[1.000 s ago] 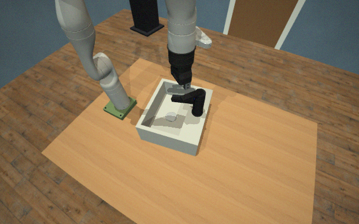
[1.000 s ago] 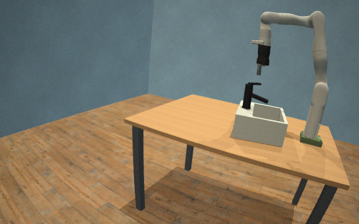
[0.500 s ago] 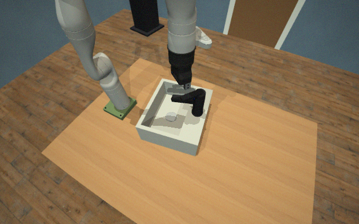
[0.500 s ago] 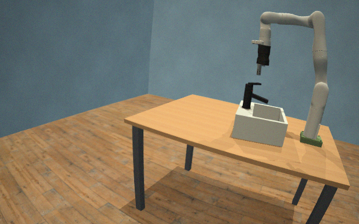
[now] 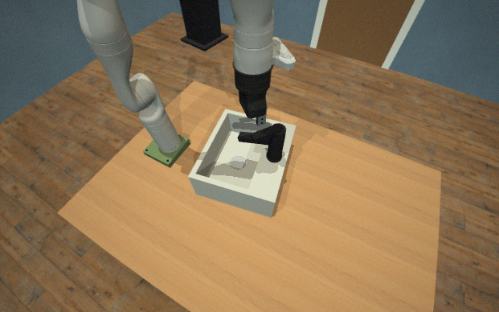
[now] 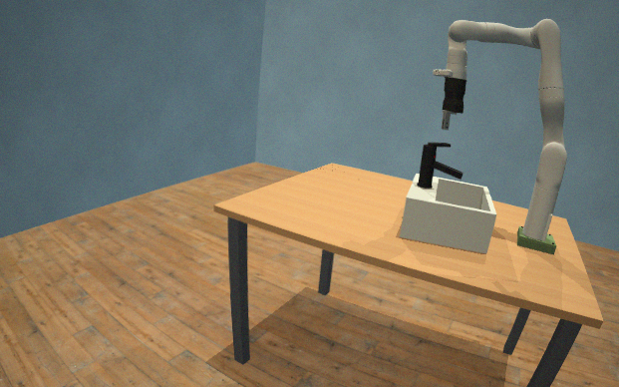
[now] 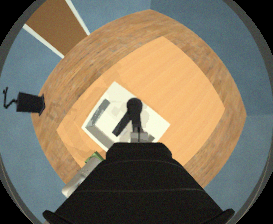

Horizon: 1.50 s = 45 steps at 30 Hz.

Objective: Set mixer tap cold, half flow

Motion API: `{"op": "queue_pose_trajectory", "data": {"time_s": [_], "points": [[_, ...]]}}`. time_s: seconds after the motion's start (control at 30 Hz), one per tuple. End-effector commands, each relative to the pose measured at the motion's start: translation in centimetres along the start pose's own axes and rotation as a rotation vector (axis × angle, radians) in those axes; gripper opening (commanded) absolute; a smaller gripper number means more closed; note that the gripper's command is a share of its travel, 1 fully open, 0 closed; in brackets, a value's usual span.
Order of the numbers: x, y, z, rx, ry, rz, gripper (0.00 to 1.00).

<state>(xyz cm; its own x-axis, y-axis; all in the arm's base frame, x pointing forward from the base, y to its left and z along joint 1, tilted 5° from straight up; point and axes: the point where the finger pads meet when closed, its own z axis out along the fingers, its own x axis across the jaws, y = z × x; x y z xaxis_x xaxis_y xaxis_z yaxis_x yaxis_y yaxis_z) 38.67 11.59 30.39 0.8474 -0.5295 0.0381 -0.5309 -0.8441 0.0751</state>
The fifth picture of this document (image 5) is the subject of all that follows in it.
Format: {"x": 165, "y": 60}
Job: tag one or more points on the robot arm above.
{"x": 105, "y": 29}

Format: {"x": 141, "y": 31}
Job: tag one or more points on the white square sink basin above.
{"x": 238, "y": 173}

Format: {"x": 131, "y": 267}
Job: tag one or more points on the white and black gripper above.
{"x": 253, "y": 69}

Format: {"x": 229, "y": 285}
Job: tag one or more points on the black mixer tap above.
{"x": 273, "y": 136}

